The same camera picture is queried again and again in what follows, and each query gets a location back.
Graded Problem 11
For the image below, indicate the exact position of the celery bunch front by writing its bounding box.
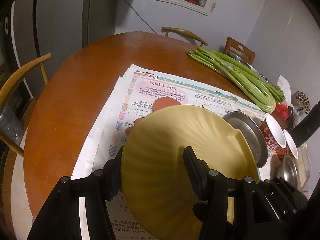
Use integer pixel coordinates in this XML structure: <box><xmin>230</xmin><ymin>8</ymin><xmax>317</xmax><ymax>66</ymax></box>
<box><xmin>187</xmin><ymin>47</ymin><xmax>276</xmax><ymax>114</ymax></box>

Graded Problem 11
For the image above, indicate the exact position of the small steel bowl far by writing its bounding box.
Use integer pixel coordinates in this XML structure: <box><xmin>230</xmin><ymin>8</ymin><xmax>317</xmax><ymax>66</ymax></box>
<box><xmin>226</xmin><ymin>50</ymin><xmax>252</xmax><ymax>69</ymax></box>

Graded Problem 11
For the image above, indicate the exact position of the curved wooden chair left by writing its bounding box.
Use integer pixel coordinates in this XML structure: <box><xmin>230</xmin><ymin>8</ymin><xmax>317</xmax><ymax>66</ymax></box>
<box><xmin>0</xmin><ymin>52</ymin><xmax>52</xmax><ymax>158</ymax></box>

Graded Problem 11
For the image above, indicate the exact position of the shallow steel plate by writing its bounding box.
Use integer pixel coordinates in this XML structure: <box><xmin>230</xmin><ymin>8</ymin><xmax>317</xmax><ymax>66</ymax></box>
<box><xmin>223</xmin><ymin>111</ymin><xmax>268</xmax><ymax>168</ymax></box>

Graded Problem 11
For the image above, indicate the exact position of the orange plastic plate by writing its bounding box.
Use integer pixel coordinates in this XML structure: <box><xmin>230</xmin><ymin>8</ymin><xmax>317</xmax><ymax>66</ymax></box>
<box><xmin>125</xmin><ymin>97</ymin><xmax>181</xmax><ymax>135</ymax></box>

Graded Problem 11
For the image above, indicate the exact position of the leopard pattern hair tie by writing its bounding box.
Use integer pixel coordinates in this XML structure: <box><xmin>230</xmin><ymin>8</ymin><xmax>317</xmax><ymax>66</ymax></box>
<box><xmin>293</xmin><ymin>90</ymin><xmax>312</xmax><ymax>114</ymax></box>

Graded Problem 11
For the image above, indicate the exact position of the large steel bowl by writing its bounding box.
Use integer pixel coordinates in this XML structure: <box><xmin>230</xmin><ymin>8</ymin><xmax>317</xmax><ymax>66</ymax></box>
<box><xmin>276</xmin><ymin>154</ymin><xmax>298</xmax><ymax>189</ymax></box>

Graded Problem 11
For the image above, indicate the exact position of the curved wooden chair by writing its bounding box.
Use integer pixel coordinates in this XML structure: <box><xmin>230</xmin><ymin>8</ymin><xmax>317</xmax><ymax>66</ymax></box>
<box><xmin>0</xmin><ymin>52</ymin><xmax>52</xmax><ymax>158</ymax></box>
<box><xmin>162</xmin><ymin>26</ymin><xmax>208</xmax><ymax>47</ymax></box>

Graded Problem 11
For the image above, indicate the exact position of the wooden slat back chair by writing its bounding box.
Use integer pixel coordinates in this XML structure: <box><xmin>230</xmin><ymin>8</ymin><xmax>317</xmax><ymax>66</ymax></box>
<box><xmin>223</xmin><ymin>37</ymin><xmax>255</xmax><ymax>64</ymax></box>

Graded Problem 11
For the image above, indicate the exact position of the grey refrigerator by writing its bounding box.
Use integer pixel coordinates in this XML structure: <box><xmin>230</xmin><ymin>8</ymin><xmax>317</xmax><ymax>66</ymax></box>
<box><xmin>10</xmin><ymin>0</ymin><xmax>118</xmax><ymax>98</ymax></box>

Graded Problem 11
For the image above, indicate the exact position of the curved wooden chair far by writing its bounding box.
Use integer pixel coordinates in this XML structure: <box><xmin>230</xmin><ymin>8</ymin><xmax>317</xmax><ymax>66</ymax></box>
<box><xmin>162</xmin><ymin>26</ymin><xmax>208</xmax><ymax>47</ymax></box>

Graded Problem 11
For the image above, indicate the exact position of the yellow shell shaped plate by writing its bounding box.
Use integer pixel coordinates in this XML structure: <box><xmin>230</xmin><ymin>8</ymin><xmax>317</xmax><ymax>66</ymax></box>
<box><xmin>121</xmin><ymin>105</ymin><xmax>259</xmax><ymax>239</ymax></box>

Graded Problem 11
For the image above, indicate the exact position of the black power cable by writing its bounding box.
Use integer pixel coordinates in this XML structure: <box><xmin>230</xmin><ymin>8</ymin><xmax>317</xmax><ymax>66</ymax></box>
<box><xmin>119</xmin><ymin>0</ymin><xmax>158</xmax><ymax>35</ymax></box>

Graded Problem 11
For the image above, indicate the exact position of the instant noodle cup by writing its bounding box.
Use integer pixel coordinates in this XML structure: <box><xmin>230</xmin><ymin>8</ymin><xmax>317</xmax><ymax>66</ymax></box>
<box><xmin>283</xmin><ymin>129</ymin><xmax>299</xmax><ymax>159</ymax></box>
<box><xmin>259</xmin><ymin>113</ymin><xmax>287</xmax><ymax>159</ymax></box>

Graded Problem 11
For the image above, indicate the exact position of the black thermos bottle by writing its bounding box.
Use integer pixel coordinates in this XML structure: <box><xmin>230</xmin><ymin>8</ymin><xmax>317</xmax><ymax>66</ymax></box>
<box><xmin>289</xmin><ymin>102</ymin><xmax>320</xmax><ymax>148</ymax></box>

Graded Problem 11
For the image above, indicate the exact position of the celery bunch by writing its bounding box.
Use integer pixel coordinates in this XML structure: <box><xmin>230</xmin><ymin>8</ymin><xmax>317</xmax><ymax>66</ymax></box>
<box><xmin>211</xmin><ymin>50</ymin><xmax>286</xmax><ymax>103</ymax></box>
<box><xmin>187</xmin><ymin>47</ymin><xmax>276</xmax><ymax>114</ymax></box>

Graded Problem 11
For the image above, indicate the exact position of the newspaper mat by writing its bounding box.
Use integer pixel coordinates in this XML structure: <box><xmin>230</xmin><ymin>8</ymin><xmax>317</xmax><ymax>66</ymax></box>
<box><xmin>70</xmin><ymin>63</ymin><xmax>276</xmax><ymax>240</ymax></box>

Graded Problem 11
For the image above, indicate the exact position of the red tissue box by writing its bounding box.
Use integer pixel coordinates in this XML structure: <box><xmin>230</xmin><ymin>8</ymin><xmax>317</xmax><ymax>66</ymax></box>
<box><xmin>271</xmin><ymin>101</ymin><xmax>290</xmax><ymax>128</ymax></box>

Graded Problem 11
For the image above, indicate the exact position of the celery bunch rear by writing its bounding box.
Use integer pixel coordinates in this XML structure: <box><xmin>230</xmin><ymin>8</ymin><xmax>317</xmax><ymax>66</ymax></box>
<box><xmin>211</xmin><ymin>50</ymin><xmax>286</xmax><ymax>103</ymax></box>

